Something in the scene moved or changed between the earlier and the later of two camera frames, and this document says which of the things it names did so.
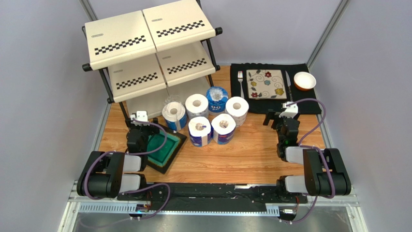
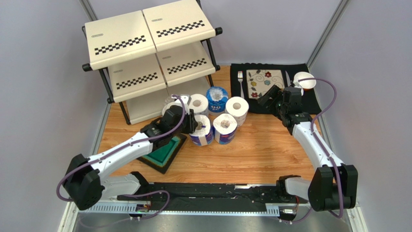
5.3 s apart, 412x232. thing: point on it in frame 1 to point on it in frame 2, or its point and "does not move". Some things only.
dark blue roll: [223, 126] does not move
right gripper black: [280, 120] to [272, 96]
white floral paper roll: [197, 105] does not move
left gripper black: [152, 130] to [192, 123]
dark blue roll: [199, 129] does not move
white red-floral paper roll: [237, 107] does not move
